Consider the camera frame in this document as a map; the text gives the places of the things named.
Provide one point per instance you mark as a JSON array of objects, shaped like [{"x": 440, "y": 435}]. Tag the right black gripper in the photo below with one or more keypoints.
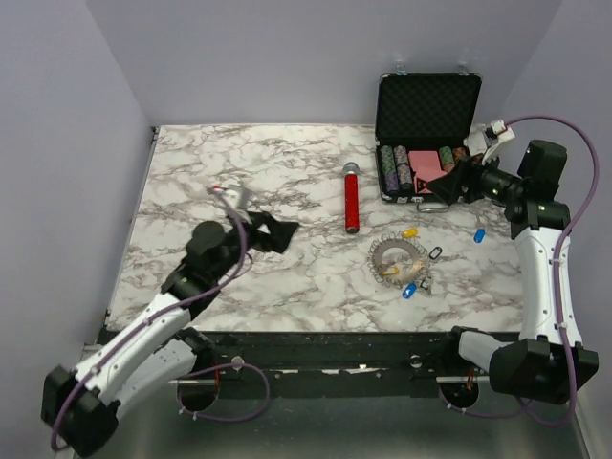
[{"x": 469, "y": 175}]

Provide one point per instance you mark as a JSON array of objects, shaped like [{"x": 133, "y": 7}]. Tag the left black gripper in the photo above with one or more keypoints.
[{"x": 282, "y": 232}]

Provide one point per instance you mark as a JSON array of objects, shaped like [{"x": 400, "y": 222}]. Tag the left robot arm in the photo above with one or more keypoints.
[{"x": 84, "y": 405}]

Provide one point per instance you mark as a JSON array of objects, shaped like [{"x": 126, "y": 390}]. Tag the pink playing cards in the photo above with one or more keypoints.
[{"x": 426, "y": 167}]

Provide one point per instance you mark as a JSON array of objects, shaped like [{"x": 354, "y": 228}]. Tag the black key tag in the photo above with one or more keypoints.
[{"x": 435, "y": 253}]

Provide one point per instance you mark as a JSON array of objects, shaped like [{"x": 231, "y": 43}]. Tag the black poker chip case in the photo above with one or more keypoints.
[{"x": 419, "y": 112}]

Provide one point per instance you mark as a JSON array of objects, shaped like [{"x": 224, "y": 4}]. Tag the red glitter microphone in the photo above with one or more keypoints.
[{"x": 350, "y": 173}]

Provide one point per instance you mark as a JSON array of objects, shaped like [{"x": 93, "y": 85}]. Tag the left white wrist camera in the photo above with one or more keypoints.
[{"x": 238, "y": 197}]

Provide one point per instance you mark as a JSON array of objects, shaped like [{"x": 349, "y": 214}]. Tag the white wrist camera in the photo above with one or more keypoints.
[
  {"x": 484, "y": 139},
  {"x": 238, "y": 197}
]

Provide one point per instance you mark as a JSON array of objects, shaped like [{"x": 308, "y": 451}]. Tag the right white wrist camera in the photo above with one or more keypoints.
[{"x": 484, "y": 139}]

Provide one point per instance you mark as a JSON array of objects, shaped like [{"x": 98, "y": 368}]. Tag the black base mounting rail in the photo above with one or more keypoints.
[{"x": 303, "y": 365}]

